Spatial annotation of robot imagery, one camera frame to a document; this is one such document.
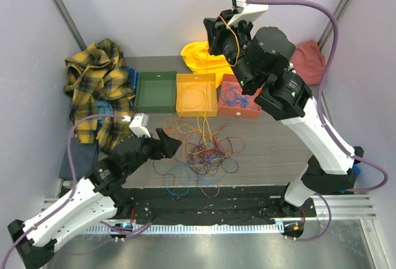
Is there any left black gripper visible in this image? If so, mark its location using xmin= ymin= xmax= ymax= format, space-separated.
xmin=125 ymin=127 xmax=182 ymax=176

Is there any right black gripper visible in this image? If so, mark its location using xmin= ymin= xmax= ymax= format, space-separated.
xmin=205 ymin=9 xmax=256 ymax=93

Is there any yellow wire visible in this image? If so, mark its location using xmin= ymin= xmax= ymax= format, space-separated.
xmin=179 ymin=15 xmax=241 ymax=171
xmin=178 ymin=82 xmax=214 ymax=117

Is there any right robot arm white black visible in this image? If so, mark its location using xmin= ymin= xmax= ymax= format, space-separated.
xmin=203 ymin=10 xmax=364 ymax=216

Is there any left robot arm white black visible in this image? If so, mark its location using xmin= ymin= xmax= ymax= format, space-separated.
xmin=7 ymin=128 xmax=182 ymax=268

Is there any yellow cloth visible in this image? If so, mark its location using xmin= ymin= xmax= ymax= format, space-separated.
xmin=181 ymin=41 xmax=233 ymax=77

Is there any green plastic tray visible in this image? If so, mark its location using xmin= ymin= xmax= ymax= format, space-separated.
xmin=134 ymin=71 xmax=177 ymax=113

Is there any yellow plastic tray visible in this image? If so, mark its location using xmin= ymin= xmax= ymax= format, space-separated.
xmin=176 ymin=74 xmax=218 ymax=117

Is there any blue towel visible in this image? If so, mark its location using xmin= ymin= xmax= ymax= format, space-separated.
xmin=126 ymin=66 xmax=139 ymax=92

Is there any red orange plastic tray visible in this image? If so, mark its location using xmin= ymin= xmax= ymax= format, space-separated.
xmin=218 ymin=74 xmax=261 ymax=119

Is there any dark grey folded cloth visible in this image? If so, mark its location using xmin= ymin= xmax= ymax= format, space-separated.
xmin=58 ymin=137 xmax=99 ymax=180

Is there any yellow plaid flannel shirt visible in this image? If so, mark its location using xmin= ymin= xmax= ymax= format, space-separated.
xmin=64 ymin=38 xmax=135 ymax=154

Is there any pink red cloth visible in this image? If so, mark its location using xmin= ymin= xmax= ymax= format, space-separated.
xmin=291 ymin=40 xmax=326 ymax=85

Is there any blue cloth at right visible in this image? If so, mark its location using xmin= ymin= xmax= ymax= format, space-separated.
xmin=340 ymin=164 xmax=361 ymax=194

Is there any black striped wire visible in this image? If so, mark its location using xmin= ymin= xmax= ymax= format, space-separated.
xmin=152 ymin=157 xmax=177 ymax=186

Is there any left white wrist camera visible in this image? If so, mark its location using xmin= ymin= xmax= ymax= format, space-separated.
xmin=122 ymin=113 xmax=151 ymax=138

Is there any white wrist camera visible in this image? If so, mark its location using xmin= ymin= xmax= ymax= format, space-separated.
xmin=122 ymin=113 xmax=151 ymax=138
xmin=227 ymin=0 xmax=269 ymax=27

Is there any brown wire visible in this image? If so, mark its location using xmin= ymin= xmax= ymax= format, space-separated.
xmin=187 ymin=135 xmax=226 ymax=177

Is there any red wire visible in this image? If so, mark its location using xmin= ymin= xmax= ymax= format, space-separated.
xmin=200 ymin=122 xmax=247 ymax=197

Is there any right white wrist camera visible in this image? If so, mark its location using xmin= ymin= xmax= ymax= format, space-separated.
xmin=227 ymin=0 xmax=269 ymax=27

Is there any yellow wire in yellow tray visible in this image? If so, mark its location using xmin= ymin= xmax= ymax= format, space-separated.
xmin=178 ymin=82 xmax=214 ymax=117

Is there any right aluminium corner rail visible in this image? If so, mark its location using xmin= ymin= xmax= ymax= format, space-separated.
xmin=317 ymin=0 xmax=352 ymax=51

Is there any aluminium corner rail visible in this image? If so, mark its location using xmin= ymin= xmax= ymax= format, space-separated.
xmin=52 ymin=0 xmax=87 ymax=51
xmin=317 ymin=0 xmax=352 ymax=51

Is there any slotted cable duct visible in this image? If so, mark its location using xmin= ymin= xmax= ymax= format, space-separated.
xmin=74 ymin=222 xmax=285 ymax=235

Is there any left aluminium corner rail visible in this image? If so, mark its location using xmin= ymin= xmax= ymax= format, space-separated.
xmin=52 ymin=0 xmax=87 ymax=51

